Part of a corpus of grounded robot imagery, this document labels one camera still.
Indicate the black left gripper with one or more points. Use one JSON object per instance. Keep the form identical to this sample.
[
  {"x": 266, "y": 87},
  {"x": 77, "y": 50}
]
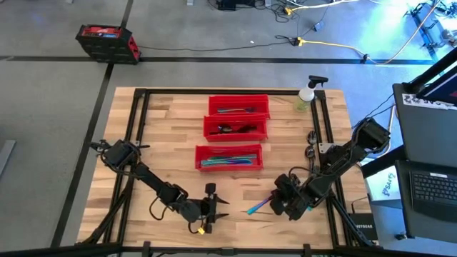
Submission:
[{"x": 210, "y": 210}]

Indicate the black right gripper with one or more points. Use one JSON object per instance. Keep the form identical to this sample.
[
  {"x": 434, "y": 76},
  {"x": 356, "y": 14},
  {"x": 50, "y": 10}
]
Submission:
[{"x": 291, "y": 200}]

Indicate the iridescent cutlery piece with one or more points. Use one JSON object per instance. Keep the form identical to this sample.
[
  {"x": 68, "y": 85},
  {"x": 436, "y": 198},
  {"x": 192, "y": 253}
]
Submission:
[{"x": 242, "y": 156}]

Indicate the red plastic bin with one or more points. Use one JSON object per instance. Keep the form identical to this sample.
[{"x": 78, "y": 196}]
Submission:
[
  {"x": 235, "y": 137},
  {"x": 237, "y": 100},
  {"x": 228, "y": 150}
]

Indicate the spray bottle with yellow label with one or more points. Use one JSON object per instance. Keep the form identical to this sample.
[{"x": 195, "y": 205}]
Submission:
[{"x": 306, "y": 96}]

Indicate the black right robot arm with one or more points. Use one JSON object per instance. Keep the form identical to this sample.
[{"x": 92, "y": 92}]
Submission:
[{"x": 342, "y": 160}]

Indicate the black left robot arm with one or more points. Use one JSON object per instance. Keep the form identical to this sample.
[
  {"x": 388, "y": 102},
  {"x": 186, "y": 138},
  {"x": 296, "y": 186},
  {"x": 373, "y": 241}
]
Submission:
[{"x": 157, "y": 183}]

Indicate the small yellow tag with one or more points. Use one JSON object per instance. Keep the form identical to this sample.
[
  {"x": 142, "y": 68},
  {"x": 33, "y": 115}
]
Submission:
[{"x": 201, "y": 231}]

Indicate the white box with handwriting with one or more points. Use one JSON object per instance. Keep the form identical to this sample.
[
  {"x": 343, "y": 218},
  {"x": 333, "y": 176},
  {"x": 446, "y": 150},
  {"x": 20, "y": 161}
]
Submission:
[{"x": 382, "y": 185}]

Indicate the small black mouse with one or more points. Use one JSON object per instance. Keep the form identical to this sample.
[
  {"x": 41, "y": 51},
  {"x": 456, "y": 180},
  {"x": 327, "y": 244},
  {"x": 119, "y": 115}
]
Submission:
[{"x": 401, "y": 236}]

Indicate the black laptop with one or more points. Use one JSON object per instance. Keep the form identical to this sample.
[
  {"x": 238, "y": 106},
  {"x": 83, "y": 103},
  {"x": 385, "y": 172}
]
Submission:
[{"x": 428, "y": 142}]

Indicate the small black adapter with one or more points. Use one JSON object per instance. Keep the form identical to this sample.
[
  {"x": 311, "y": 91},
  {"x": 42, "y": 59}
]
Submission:
[{"x": 318, "y": 26}]

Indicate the black slanted stand beam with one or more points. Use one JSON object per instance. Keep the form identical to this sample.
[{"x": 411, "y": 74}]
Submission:
[{"x": 435, "y": 71}]

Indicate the red and black toolbox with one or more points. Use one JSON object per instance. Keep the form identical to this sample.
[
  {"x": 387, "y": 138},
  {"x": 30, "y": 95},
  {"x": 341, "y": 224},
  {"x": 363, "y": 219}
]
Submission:
[{"x": 107, "y": 50}]

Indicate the black floor computer box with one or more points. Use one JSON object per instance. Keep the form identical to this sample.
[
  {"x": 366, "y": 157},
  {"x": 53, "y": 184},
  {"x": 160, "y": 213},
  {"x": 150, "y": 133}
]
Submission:
[{"x": 228, "y": 4}]

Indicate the white desk foot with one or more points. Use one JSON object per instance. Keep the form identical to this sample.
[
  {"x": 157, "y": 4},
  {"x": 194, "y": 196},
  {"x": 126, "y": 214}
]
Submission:
[{"x": 190, "y": 2}]

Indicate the black floor stand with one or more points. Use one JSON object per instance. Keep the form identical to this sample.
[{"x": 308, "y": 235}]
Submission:
[{"x": 426, "y": 32}]

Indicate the black Netgear network switch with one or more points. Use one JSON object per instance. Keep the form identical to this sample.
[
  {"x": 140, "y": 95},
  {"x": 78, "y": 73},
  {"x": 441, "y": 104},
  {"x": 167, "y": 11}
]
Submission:
[{"x": 364, "y": 228}]

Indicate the black metal table frame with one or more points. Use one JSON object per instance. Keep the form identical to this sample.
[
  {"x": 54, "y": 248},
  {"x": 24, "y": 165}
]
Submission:
[{"x": 228, "y": 91}]

